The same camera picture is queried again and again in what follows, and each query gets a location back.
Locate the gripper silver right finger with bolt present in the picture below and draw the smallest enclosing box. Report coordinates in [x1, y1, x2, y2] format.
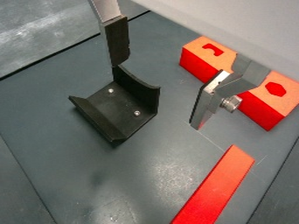
[189, 54, 269, 130]

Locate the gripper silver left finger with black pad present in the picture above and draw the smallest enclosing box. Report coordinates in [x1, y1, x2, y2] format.
[88, 0, 129, 67]

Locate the red arch bar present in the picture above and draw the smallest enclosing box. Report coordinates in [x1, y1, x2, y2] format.
[171, 145, 255, 224]

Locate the orange shape sorter block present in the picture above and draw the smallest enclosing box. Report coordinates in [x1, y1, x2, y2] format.
[180, 37, 299, 130]

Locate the black fixture bracket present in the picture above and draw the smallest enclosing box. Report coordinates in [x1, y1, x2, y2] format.
[69, 66, 160, 143]

